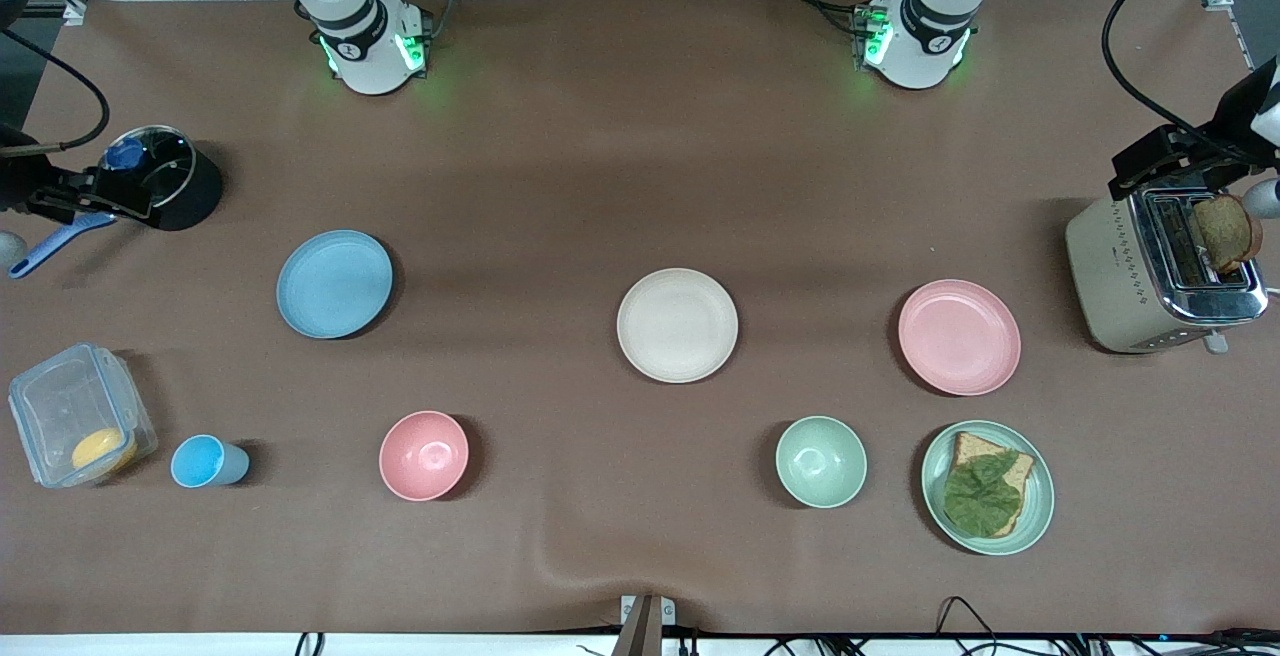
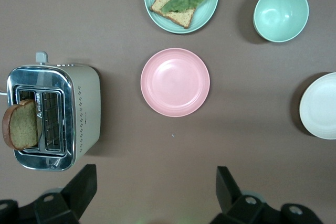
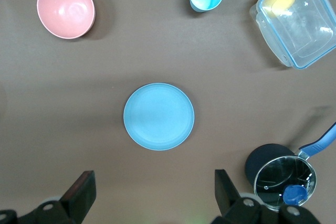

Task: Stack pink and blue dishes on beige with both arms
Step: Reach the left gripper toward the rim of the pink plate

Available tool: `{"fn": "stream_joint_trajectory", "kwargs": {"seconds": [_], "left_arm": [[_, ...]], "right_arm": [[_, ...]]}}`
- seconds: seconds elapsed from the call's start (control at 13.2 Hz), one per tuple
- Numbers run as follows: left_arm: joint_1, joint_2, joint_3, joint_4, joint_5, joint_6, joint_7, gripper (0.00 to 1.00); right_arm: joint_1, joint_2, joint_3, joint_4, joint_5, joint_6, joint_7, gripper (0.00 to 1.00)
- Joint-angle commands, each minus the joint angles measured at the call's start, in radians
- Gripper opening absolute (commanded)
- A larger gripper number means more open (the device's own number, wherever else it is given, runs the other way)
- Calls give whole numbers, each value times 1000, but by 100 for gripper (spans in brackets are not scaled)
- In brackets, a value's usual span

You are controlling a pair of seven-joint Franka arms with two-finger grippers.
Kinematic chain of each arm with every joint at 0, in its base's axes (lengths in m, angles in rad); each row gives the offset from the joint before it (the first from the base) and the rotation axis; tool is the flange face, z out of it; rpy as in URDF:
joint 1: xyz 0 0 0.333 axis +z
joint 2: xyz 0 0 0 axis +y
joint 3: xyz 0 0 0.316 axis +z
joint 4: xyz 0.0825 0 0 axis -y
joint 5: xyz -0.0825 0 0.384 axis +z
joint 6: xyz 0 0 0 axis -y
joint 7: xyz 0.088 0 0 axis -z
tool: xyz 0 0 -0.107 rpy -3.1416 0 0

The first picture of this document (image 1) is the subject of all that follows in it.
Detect blue plate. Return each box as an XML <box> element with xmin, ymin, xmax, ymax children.
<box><xmin>276</xmin><ymin>229</ymin><xmax>394</xmax><ymax>340</ymax></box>

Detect pink plate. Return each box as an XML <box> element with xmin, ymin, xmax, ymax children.
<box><xmin>897</xmin><ymin>279</ymin><xmax>1022</xmax><ymax>397</ymax></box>

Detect brown toast slice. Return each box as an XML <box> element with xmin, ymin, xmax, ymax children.
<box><xmin>1190</xmin><ymin>194</ymin><xmax>1264</xmax><ymax>274</ymax></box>

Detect glass lid with blue knob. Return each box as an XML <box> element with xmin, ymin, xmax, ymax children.
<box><xmin>95</xmin><ymin>126</ymin><xmax>196</xmax><ymax>215</ymax></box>

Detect beige and chrome toaster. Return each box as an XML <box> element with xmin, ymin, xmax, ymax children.
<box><xmin>1064</xmin><ymin>186</ymin><xmax>1269</xmax><ymax>355</ymax></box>

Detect clear plastic container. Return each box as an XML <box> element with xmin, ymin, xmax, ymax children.
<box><xmin>8</xmin><ymin>342</ymin><xmax>159</xmax><ymax>489</ymax></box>

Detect yellow round food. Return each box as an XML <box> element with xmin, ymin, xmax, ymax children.
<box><xmin>71</xmin><ymin>426</ymin><xmax>138</xmax><ymax>474</ymax></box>

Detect blue cup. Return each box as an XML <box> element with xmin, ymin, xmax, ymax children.
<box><xmin>170</xmin><ymin>434</ymin><xmax>251</xmax><ymax>489</ymax></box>

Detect bread slice with lettuce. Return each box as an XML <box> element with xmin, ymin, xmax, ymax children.
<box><xmin>948</xmin><ymin>431</ymin><xmax>1035</xmax><ymax>537</ymax></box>

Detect green plate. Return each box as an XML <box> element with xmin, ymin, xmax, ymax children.
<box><xmin>921</xmin><ymin>420</ymin><xmax>1056</xmax><ymax>556</ymax></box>

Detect green lettuce leaf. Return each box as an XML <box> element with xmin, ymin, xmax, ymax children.
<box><xmin>943</xmin><ymin>451</ymin><xmax>1023</xmax><ymax>539</ymax></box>

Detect pink bowl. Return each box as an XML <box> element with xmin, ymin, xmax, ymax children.
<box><xmin>378</xmin><ymin>410</ymin><xmax>470</xmax><ymax>503</ymax></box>

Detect green bowl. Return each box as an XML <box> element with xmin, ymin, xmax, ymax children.
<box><xmin>775</xmin><ymin>416</ymin><xmax>868</xmax><ymax>509</ymax></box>

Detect brown table cloth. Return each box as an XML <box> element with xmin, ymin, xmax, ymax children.
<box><xmin>0</xmin><ymin>0</ymin><xmax>1280</xmax><ymax>637</ymax></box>

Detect beige plate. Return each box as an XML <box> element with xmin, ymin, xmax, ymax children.
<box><xmin>616</xmin><ymin>268</ymin><xmax>740</xmax><ymax>384</ymax></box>

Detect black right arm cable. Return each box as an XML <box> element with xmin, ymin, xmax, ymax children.
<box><xmin>0</xmin><ymin>26</ymin><xmax>111</xmax><ymax>154</ymax></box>

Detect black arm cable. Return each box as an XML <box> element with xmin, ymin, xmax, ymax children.
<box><xmin>0</xmin><ymin>26</ymin><xmax>111</xmax><ymax>154</ymax></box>
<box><xmin>1100</xmin><ymin>0</ymin><xmax>1280</xmax><ymax>169</ymax></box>

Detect black pot with blue handle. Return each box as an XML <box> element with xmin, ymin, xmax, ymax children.
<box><xmin>8</xmin><ymin>125</ymin><xmax>224</xmax><ymax>280</ymax></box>

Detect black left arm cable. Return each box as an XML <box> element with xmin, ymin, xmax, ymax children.
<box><xmin>1100</xmin><ymin>0</ymin><xmax>1280</xmax><ymax>169</ymax></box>

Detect black looped floor cable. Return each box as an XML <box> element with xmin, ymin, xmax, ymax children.
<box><xmin>935</xmin><ymin>596</ymin><xmax>1013</xmax><ymax>656</ymax></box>

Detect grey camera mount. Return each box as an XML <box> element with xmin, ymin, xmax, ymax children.
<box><xmin>612</xmin><ymin>594</ymin><xmax>676</xmax><ymax>656</ymax></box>

